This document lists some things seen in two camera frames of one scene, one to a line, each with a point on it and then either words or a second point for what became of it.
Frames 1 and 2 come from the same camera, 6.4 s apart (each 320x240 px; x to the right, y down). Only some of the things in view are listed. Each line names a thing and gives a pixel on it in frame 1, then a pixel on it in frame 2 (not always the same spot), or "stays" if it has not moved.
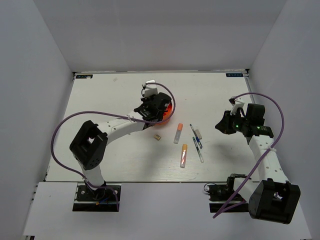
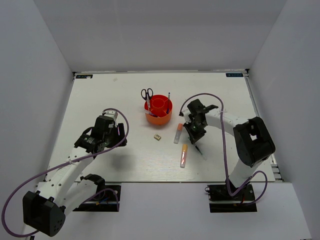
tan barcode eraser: (157, 136) stays
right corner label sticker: (234, 75) stays
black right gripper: (224, 125) → (194, 137)
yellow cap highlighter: (183, 155) stays
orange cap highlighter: (178, 133) stays
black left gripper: (146, 100) → (120, 138)
